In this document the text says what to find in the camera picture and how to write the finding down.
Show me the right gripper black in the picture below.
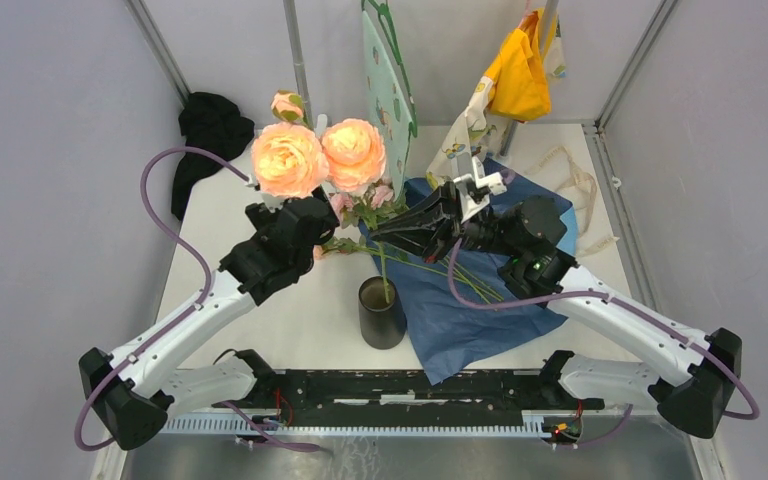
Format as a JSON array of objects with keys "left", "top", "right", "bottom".
[{"left": 368, "top": 181, "right": 521, "bottom": 264}]

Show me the orange rose stem pair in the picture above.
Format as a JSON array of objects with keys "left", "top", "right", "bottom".
[{"left": 251, "top": 90, "right": 397, "bottom": 229}]

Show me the dark blue wrapping paper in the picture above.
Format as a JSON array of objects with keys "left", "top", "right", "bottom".
[{"left": 357, "top": 157, "right": 581, "bottom": 387}]

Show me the cream ribbon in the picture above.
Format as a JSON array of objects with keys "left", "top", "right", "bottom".
[{"left": 525, "top": 145, "right": 620, "bottom": 257}]

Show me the pink flower bouquet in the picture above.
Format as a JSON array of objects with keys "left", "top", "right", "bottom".
[{"left": 314, "top": 174, "right": 509, "bottom": 267}]

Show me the light blue wrapping paper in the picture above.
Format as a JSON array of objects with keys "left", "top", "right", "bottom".
[{"left": 554, "top": 195, "right": 579, "bottom": 256}]

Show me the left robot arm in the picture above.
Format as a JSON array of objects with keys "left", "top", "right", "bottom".
[{"left": 78, "top": 188, "right": 339, "bottom": 451}]

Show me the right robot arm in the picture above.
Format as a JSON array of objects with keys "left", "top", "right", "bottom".
[{"left": 369, "top": 182, "right": 746, "bottom": 439}]

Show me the black vase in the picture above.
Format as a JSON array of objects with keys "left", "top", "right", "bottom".
[{"left": 358, "top": 276, "right": 407, "bottom": 350}]

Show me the mint green patterned towel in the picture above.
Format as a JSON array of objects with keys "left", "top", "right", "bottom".
[{"left": 361, "top": 9, "right": 414, "bottom": 190}]

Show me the black cloth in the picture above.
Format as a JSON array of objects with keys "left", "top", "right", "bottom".
[{"left": 170, "top": 92, "right": 255, "bottom": 221}]

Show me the yellow cream patterned garment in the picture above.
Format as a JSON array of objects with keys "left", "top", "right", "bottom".
[{"left": 425, "top": 7, "right": 566, "bottom": 188}]

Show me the green hanger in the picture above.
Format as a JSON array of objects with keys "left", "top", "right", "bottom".
[{"left": 361, "top": 0, "right": 418, "bottom": 138}]

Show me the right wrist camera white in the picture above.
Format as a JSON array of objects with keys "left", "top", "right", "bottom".
[{"left": 452, "top": 153, "right": 507, "bottom": 224}]

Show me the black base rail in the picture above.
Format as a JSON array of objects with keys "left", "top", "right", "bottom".
[{"left": 234, "top": 370, "right": 605, "bottom": 427}]

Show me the white cable duct strip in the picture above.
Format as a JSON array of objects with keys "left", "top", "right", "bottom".
[{"left": 161, "top": 412, "right": 550, "bottom": 439}]

